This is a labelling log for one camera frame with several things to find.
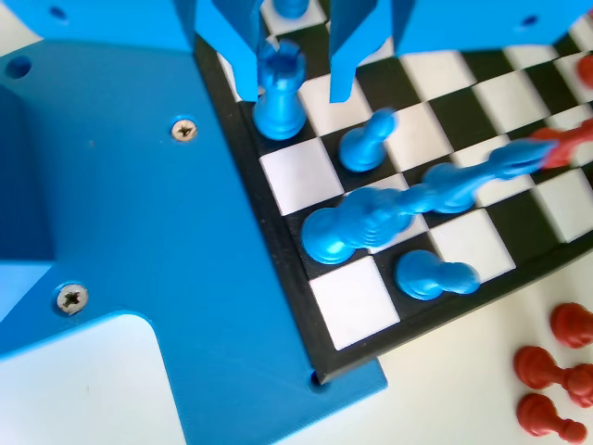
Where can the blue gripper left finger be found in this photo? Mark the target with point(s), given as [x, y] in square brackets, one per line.
[245, 46]

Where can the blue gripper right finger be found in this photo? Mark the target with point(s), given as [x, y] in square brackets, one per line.
[343, 46]

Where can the blue chess rook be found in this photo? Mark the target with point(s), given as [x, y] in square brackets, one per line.
[278, 116]

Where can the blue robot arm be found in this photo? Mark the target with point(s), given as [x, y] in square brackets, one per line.
[23, 185]

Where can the blue chess bishop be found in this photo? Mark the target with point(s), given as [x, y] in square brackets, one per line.
[449, 190]

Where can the blue chess king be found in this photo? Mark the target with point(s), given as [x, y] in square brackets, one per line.
[326, 241]

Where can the silver plate screw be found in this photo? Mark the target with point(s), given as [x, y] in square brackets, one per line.
[184, 131]
[71, 299]

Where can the black white chessboard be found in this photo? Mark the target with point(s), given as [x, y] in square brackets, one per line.
[301, 181]

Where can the blue base plate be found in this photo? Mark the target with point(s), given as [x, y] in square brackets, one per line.
[139, 208]

